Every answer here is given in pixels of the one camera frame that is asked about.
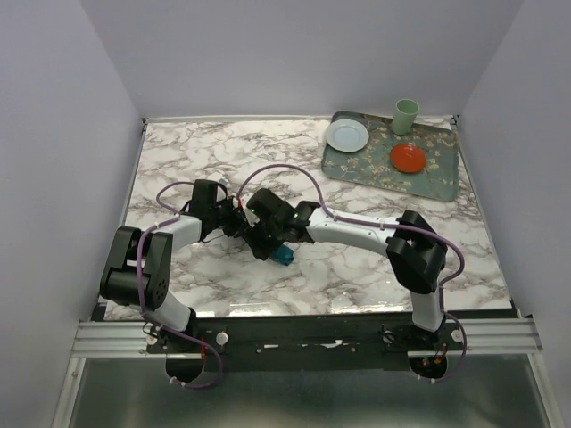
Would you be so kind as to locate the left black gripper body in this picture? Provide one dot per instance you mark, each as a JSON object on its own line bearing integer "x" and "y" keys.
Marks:
{"x": 227, "y": 216}

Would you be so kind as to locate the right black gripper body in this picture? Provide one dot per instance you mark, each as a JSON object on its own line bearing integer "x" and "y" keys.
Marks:
{"x": 275, "y": 225}

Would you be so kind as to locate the teal cloth napkin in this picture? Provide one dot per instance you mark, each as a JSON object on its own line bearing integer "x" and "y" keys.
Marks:
{"x": 283, "y": 255}

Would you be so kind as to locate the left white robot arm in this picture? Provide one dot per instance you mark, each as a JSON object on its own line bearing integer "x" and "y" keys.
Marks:
{"x": 137, "y": 269}

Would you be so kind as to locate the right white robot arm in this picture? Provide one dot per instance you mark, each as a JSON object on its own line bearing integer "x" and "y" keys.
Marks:
{"x": 415, "y": 255}

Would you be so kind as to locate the light blue small plate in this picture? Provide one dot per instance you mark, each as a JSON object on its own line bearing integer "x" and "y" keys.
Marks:
{"x": 346, "y": 135}

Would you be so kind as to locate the red small bowl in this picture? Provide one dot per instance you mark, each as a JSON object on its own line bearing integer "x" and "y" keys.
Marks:
{"x": 407, "y": 158}

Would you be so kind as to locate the floral green serving tray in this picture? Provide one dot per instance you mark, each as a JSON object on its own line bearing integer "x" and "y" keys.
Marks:
{"x": 373, "y": 165}

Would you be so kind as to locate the light green cup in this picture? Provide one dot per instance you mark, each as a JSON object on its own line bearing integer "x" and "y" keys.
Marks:
{"x": 406, "y": 111}

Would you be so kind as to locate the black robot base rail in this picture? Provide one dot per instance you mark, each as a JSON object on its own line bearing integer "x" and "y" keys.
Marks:
{"x": 360, "y": 341}

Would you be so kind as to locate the aluminium frame rail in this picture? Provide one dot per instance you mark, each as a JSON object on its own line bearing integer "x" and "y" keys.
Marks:
{"x": 109, "y": 340}

